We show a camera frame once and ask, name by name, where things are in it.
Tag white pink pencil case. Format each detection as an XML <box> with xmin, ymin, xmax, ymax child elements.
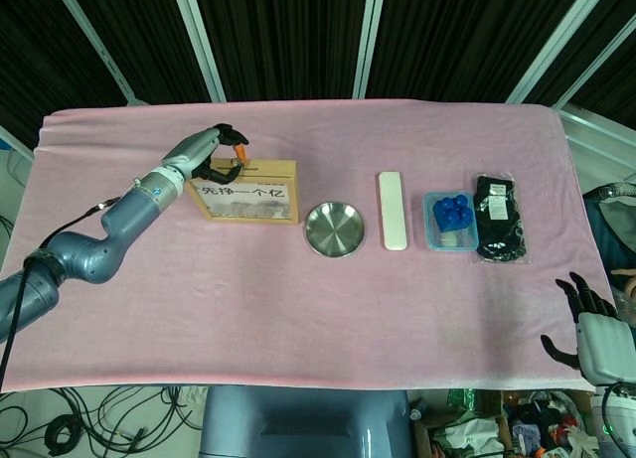
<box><xmin>377</xmin><ymin>171</ymin><xmax>409</xmax><ymax>253</ymax></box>

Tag pink tablecloth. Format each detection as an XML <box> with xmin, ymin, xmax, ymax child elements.
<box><xmin>0</xmin><ymin>104</ymin><xmax>605</xmax><ymax>394</ymax></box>

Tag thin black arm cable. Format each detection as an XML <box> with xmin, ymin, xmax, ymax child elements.
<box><xmin>37</xmin><ymin>198</ymin><xmax>118</xmax><ymax>253</ymax></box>

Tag blue grey robot torso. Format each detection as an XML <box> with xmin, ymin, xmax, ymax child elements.
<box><xmin>201</xmin><ymin>388</ymin><xmax>413</xmax><ymax>458</ymax></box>

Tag black floor cable tangle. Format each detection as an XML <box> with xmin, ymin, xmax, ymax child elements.
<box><xmin>0</xmin><ymin>385</ymin><xmax>206</xmax><ymax>458</ymax></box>

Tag white metal frame post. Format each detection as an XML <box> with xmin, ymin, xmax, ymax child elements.
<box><xmin>353</xmin><ymin>0</ymin><xmax>388</xmax><ymax>100</ymax></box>
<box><xmin>170</xmin><ymin>0</ymin><xmax>226</xmax><ymax>103</ymax></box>
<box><xmin>63</xmin><ymin>0</ymin><xmax>150</xmax><ymax>106</ymax></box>
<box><xmin>558</xmin><ymin>20</ymin><xmax>636</xmax><ymax>112</ymax></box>
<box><xmin>505</xmin><ymin>0</ymin><xmax>600</xmax><ymax>106</ymax></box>

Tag round stainless steel plate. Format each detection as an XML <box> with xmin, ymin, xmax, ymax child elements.
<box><xmin>302</xmin><ymin>202</ymin><xmax>368</xmax><ymax>259</ymax></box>

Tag blue toy building block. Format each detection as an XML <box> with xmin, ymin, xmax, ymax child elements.
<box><xmin>431</xmin><ymin>194</ymin><xmax>472</xmax><ymax>232</ymax></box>

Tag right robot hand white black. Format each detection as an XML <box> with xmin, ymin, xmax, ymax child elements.
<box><xmin>540</xmin><ymin>272</ymin><xmax>635</xmax><ymax>384</ymax></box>

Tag pile of coins inside box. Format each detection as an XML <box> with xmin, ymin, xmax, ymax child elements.
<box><xmin>211</xmin><ymin>202</ymin><xmax>292</xmax><ymax>220</ymax></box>

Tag clear container blue lid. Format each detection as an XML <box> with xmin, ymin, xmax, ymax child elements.
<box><xmin>421</xmin><ymin>191</ymin><xmax>478</xmax><ymax>253</ymax></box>

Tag wooden frame money box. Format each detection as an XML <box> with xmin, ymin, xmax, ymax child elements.
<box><xmin>186</xmin><ymin>157</ymin><xmax>300</xmax><ymax>227</ymax></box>

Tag black gloves in plastic bag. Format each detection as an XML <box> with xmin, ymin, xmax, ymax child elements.
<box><xmin>469</xmin><ymin>173</ymin><xmax>532</xmax><ymax>266</ymax></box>

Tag box of colourful clutter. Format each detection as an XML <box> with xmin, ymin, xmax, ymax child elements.
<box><xmin>410</xmin><ymin>387</ymin><xmax>597</xmax><ymax>458</ymax></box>

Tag teal grey machine cover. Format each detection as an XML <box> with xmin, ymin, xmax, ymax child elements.
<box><xmin>580</xmin><ymin>179</ymin><xmax>636</xmax><ymax>325</ymax></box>

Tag left robot hand orange fingertip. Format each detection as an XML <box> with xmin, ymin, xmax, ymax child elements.
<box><xmin>161</xmin><ymin>123</ymin><xmax>250</xmax><ymax>184</ymax></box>

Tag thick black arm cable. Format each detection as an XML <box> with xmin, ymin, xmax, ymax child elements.
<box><xmin>0</xmin><ymin>252</ymin><xmax>40</xmax><ymax>399</ymax></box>

